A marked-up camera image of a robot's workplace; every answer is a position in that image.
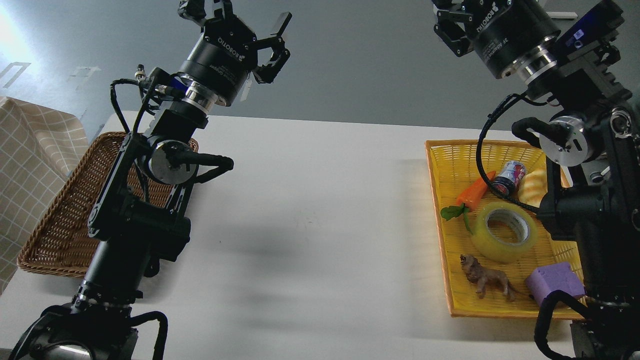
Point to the toy croissant bread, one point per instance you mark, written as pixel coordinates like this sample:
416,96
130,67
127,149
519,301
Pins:
533,187

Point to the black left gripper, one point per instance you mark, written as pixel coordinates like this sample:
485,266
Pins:
220,60

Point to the yellow plastic basket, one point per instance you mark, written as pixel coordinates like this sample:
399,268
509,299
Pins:
452,168

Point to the small soda can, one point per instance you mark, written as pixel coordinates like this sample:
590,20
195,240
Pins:
509,178

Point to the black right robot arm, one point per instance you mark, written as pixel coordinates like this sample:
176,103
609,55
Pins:
592,150

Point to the brown wicker basket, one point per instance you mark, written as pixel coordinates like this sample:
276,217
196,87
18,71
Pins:
60,245

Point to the orange toy carrot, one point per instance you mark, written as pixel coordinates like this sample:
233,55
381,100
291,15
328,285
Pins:
467,201

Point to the brown toy lion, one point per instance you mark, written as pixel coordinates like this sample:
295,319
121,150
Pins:
482,277

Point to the yellow tape roll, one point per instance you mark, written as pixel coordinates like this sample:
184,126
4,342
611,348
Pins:
504,232

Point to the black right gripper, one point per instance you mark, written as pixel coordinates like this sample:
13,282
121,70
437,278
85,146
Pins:
499,31

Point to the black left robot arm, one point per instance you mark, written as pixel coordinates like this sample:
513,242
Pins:
139,215

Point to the beige checkered cloth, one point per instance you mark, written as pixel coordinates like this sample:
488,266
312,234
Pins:
39,148

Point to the purple foam block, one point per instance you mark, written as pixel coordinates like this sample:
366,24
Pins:
553,277

